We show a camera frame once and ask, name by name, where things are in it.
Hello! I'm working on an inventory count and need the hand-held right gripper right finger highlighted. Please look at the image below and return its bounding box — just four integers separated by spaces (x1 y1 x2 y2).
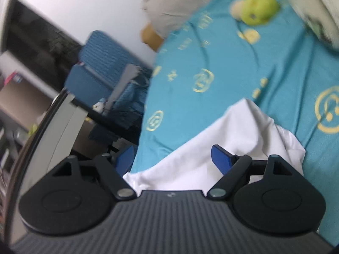
207 144 304 200

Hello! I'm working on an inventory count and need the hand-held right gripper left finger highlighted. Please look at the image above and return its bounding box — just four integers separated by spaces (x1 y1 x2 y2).
50 145 138 200

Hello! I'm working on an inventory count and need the white shirt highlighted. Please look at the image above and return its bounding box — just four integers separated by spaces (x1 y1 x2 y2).
123 98 306 191

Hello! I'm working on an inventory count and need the small white plush toy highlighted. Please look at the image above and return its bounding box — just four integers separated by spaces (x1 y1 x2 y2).
92 98 106 113

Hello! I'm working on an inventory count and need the white table with dark top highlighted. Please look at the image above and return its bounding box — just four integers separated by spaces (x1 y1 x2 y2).
5 87 141 246

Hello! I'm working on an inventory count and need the blue chair with white plush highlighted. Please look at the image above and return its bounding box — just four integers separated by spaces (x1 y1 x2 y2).
65 65 119 149

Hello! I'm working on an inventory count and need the blue chair with grey cloth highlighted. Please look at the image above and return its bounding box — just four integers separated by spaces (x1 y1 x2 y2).
78 30 154 143

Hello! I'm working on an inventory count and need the teal printed bed sheet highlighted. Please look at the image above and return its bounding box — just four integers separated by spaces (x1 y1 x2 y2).
131 0 339 244

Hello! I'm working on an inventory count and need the yellow headboard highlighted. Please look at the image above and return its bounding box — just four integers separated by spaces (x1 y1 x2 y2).
140 22 165 52

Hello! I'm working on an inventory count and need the pink container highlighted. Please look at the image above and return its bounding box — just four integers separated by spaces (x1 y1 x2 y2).
4 70 23 85

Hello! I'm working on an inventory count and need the black television screen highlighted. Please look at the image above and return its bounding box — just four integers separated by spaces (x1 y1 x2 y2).
0 0 82 90

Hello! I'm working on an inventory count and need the green plush toy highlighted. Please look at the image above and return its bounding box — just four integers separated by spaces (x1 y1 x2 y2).
229 0 281 27

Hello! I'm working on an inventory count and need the grey pillow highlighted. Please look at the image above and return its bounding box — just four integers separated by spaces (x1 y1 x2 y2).
142 0 231 39

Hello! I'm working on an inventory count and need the green printed fleece blanket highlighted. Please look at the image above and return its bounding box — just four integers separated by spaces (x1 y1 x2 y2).
275 0 339 49

